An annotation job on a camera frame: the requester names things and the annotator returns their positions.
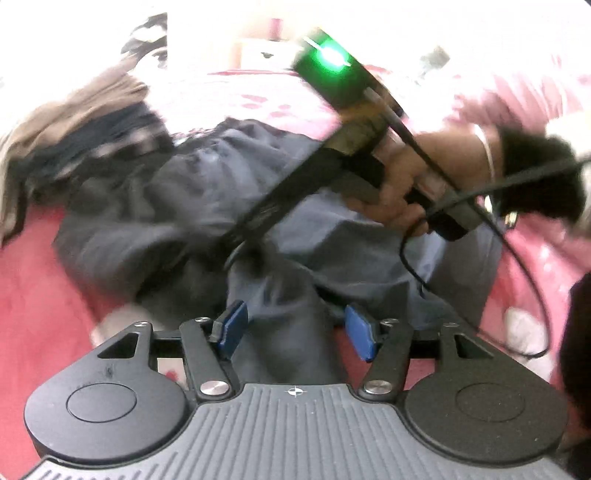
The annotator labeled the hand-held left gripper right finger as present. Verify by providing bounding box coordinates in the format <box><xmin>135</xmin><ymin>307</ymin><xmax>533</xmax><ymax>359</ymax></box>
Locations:
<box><xmin>344</xmin><ymin>304</ymin><xmax>496</xmax><ymax>403</ymax></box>

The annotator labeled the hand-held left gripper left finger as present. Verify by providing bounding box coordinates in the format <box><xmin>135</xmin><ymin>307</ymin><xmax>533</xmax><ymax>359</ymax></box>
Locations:
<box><xmin>95</xmin><ymin>300</ymin><xmax>250</xmax><ymax>403</ymax></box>

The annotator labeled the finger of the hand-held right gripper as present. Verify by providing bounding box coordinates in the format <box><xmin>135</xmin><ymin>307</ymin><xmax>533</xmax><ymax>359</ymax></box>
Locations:
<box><xmin>219</xmin><ymin>145</ymin><xmax>385</xmax><ymax>254</ymax></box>

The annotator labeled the dark grey garment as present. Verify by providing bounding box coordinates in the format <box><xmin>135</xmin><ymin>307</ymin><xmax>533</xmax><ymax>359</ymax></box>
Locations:
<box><xmin>53</xmin><ymin>117</ymin><xmax>505</xmax><ymax>385</ymax></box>

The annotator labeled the person's right forearm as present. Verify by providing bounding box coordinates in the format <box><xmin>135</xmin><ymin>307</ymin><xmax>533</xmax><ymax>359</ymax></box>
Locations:
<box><xmin>496</xmin><ymin>113</ymin><xmax>591</xmax><ymax>228</ymax></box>

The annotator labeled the person's right hand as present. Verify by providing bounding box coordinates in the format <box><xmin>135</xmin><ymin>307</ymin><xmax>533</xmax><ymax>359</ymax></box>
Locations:
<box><xmin>346</xmin><ymin>131</ymin><xmax>497</xmax><ymax>238</ymax></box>

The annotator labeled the wooden headboard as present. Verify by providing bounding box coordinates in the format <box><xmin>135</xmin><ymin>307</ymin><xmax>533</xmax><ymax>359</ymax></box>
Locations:
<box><xmin>228</xmin><ymin>38</ymin><xmax>305</xmax><ymax>73</ymax></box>

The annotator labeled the silver bangle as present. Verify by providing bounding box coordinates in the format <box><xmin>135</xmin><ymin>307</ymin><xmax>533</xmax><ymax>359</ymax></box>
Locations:
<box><xmin>475</xmin><ymin>124</ymin><xmax>499</xmax><ymax>183</ymax></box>

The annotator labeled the pink jacket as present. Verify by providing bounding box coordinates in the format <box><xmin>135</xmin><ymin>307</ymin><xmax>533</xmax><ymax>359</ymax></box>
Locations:
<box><xmin>443</xmin><ymin>46</ymin><xmax>591</xmax><ymax>136</ymax></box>

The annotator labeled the pink white fleece blanket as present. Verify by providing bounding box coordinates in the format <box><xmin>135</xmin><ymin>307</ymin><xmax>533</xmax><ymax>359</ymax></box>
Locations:
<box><xmin>0</xmin><ymin>69</ymin><xmax>591</xmax><ymax>467</ymax></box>

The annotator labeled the black white printed cloth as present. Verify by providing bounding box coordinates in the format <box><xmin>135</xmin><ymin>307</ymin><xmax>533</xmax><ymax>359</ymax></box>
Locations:
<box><xmin>121</xmin><ymin>13</ymin><xmax>170</xmax><ymax>71</ymax></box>

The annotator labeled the brown garment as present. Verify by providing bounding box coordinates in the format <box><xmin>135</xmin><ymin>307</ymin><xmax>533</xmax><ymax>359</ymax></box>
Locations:
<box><xmin>0</xmin><ymin>62</ymin><xmax>155</xmax><ymax>245</ymax></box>

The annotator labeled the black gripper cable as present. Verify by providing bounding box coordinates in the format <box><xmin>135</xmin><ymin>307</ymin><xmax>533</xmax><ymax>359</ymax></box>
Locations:
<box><xmin>365</xmin><ymin>90</ymin><xmax>591</xmax><ymax>361</ymax></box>

